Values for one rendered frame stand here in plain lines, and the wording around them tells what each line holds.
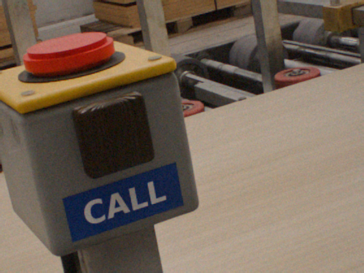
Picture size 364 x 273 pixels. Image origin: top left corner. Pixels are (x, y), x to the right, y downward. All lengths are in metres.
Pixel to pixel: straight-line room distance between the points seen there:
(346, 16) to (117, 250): 1.40
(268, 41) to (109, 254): 1.31
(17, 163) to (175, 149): 0.07
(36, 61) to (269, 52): 1.33
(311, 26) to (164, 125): 1.89
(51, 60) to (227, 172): 0.80
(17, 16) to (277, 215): 0.67
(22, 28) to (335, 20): 0.63
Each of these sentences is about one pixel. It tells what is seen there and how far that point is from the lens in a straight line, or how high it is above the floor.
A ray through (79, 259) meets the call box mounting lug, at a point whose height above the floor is 1.14.
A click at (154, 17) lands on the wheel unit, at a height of 1.04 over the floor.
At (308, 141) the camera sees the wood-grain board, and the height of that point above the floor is 0.90.
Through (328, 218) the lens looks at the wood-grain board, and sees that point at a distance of 0.97.
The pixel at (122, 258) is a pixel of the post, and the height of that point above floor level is 1.13.
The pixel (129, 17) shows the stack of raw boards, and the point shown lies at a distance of 6.69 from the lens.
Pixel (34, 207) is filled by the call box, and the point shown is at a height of 1.17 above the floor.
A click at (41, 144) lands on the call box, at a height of 1.20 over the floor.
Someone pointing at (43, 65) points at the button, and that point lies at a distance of 0.37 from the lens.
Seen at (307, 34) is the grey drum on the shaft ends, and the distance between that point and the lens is 2.24.
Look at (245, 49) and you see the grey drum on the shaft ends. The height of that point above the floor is 0.84.
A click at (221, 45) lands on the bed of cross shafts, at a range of 2.23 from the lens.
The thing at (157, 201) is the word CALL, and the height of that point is 1.16.
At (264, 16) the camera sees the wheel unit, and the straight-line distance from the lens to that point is 1.67.
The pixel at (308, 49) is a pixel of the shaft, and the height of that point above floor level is 0.81.
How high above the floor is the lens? 1.30
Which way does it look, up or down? 19 degrees down
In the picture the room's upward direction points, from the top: 11 degrees counter-clockwise
